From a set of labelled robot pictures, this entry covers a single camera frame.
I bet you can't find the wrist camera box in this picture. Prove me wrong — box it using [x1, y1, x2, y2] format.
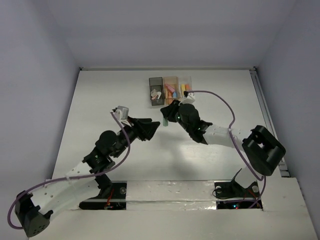
[111, 105, 129, 125]
[181, 91, 195, 104]

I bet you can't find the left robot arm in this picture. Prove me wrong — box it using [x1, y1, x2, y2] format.
[7, 112, 160, 238]

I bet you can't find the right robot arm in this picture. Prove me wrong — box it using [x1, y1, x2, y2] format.
[160, 100, 286, 196]

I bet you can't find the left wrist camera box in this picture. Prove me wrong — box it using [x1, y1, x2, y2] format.
[111, 105, 129, 125]

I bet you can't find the clear plastic bin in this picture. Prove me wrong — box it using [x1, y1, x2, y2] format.
[178, 76, 192, 100]

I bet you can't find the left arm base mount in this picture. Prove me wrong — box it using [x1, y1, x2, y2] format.
[78, 174, 127, 210]

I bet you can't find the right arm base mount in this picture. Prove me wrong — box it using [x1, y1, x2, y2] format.
[212, 171, 263, 210]

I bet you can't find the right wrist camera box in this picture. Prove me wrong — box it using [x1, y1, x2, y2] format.
[181, 91, 195, 104]

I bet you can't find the orange utility knife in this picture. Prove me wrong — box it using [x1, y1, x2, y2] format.
[167, 91, 173, 105]

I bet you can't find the smoky grey plastic bin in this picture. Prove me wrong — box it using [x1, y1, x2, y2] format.
[148, 77, 165, 106]

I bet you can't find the green utility knife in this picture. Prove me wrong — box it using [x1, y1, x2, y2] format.
[162, 118, 169, 127]

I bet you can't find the pink utility knife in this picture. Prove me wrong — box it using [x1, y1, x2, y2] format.
[164, 84, 176, 93]

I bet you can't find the aluminium side rail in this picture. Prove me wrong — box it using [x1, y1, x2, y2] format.
[249, 67, 291, 178]

